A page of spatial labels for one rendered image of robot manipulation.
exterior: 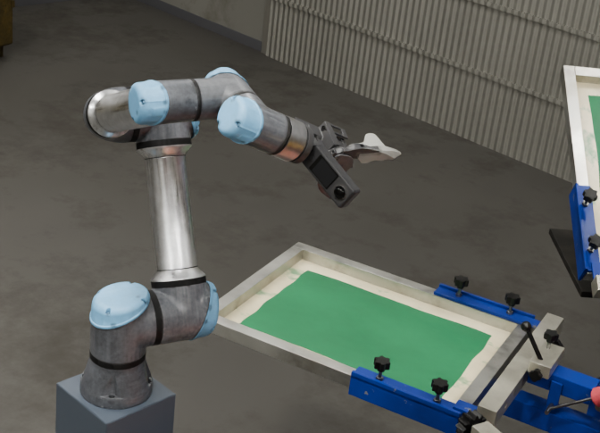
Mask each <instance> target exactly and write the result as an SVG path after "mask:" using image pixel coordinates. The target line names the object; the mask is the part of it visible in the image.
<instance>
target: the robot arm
mask: <svg viewBox="0 0 600 433"><path fill-rule="evenodd" d="M83 118H84V122H85V124H86V126H87V128H88V130H89V131H90V132H91V133H92V134H93V135H95V136H96V137H99V138H101V139H102V140H106V141H109V142H115V143H130V142H136V147H137V152H138V153H140V154H141V155H142V156H143V157H144V158H145V161H146V176H147V185H148V194H149V202H150V211H151V219H152V227H153V235H154V251H155V260H156V269H157V272H156V273H155V275H154V276H153V277H152V279H151V287H152V289H151V290H147V289H146V287H144V286H143V285H141V284H138V283H135V282H134V283H132V284H131V283H130V282H118V283H114V284H111V285H109V286H106V287H104V288H102V289H101V290H99V291H98V292H97V294H96V295H95V296H94V298H93V301H92V306H91V312H90V315H89V319H90V347H89V358H88V360H87V365H86V368H85V370H84V371H83V373H82V375H81V377H80V387H79V389H80V393H81V395H82V396H83V398H84V399H85V400H87V401H88V402H89V403H91V404H93V405H95V406H98V407H101V408H105V409H113V410H120V409H128V408H131V407H135V406H137V405H140V404H142V403H143V402H144V401H146V400H147V399H148V398H149V396H150V395H151V394H152V388H153V379H152V375H151V372H150V370H149V367H148V364H147V361H146V348H147V347H148V346H156V345H162V344H168V343H173V342H179V341H184V340H194V339H196V338H200V337H206V336H208V335H210V334H211V333H212V332H213V330H214V328H215V326H216V324H217V320H218V316H219V297H218V294H217V293H216V291H217V289H216V287H215V285H214V284H213V283H212V282H210V281H207V280H206V276H205V273H204V272H202V271H201V270H200V269H199V268H198V267H197V260H196V244H195V236H194V227H193V219H192V211H191V202H190V194H189V185H188V169H187V161H186V153H187V151H188V150H189V148H190V147H191V146H192V143H191V138H193V137H195V136H196V135H197V134H198V131H199V126H198V125H199V124H200V121H214V120H217V122H218V123H219V125H218V129H219V132H220V133H221V134H222V135H223V136H224V137H228V138H230V139H231V140H232V141H234V142H236V143H238V144H241V145H245V146H249V147H252V148H253V149H256V150H258V151H261V152H263V153H266V154H269V155H272V156H274V157H277V158H279V159H281V160H283V161H287V162H292V163H300V162H302V163H303V164H304V166H305V167H306V168H307V170H308V171H309V172H310V173H311V174H312V175H313V176H314V177H315V179H316V183H317V185H318V188H319V190H320V191H321V192H322V193H323V194H324V195H325V196H326V197H328V198H329V199H332V200H333V201H334V203H335V204H336V205H337V207H339V208H344V207H347V206H348V205H349V204H350V203H351V202H352V201H353V200H354V199H355V198H356V197H357V195H358V194H359V193H360V188H358V187H357V186H356V184H355V183H354V182H353V181H352V179H351V178H350V177H349V176H348V174H347V173H346V172H347V171H348V170H349V169H350V168H353V167H354V166H353V163H354V160H353V159H357V158H358V160H359V161H360V162H361V163H368V162H372V161H384V160H391V161H394V160H395V159H396V158H397V157H399V156H400V155H401V152H400V151H398V150H396V149H395V148H391V147H387V146H385V145H384V144H383V143H382V142H381V141H380V139H379V138H378V137H377V136H376V135H375V134H373V133H369V134H366V135H365V137H364V141H363V142H362V143H355V144H351V145H349V146H348V145H347V144H346V141H345V140H344V138H345V139H348V137H347V134H346V132H345V130H344V129H341V128H339V127H337V126H335V125H333V124H330V123H328V122H326V121H324V122H323V123H322V124H321V125H320V126H319V127H317V126H315V125H312V124H311V123H309V122H307V121H303V120H301V119H298V118H297V117H295V118H294V119H293V118H291V117H289V116H287V115H285V114H282V113H280V112H276V111H274V110H272V109H271V108H269V107H267V106H266V105H265V104H264V103H263V101H262V100H261V99H260V98H259V97H258V96H257V94H256V93H255V92H254V91H253V90H252V89H251V88H250V87H249V85H248V83H247V82H246V80H245V79H244V78H243V77H242V76H240V75H239V74H238V73H237V72H236V71H234V70H232V69H231V68H227V67H220V68H217V69H216V70H214V71H211V72H209V73H208V74H207V76H206V77H205V78H202V79H173V80H152V79H151V80H147V81H143V82H137V83H135V84H133V85H132V87H111V88H107V89H105V90H102V91H99V92H97V93H95V94H93V95H92V96H91V97H90V98H89V99H88V100H87V102H86V104H85V107H84V111H83ZM324 126H325V128H323V127H324ZM332 127H333V128H335V129H339V130H340V132H341V134H342V135H341V134H339V133H337V132H336V131H333V129H332Z"/></svg>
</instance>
